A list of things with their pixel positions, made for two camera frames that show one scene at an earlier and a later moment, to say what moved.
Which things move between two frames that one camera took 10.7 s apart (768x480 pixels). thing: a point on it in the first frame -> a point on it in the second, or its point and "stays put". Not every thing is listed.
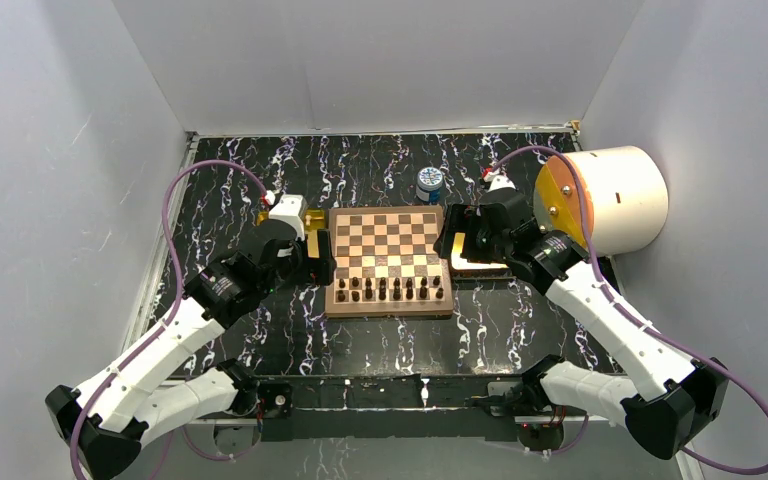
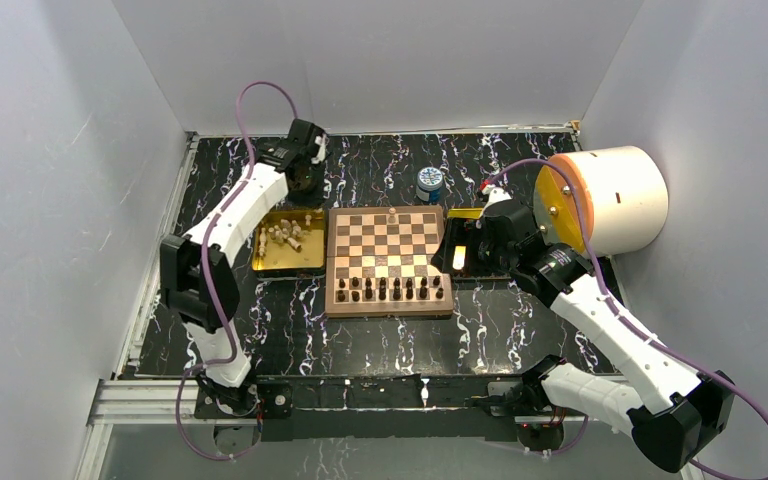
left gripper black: x=315 y=271 -> x=308 y=200
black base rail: x=367 y=407 stays put
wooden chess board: x=386 y=264 stays put
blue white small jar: x=429 y=183 stays put
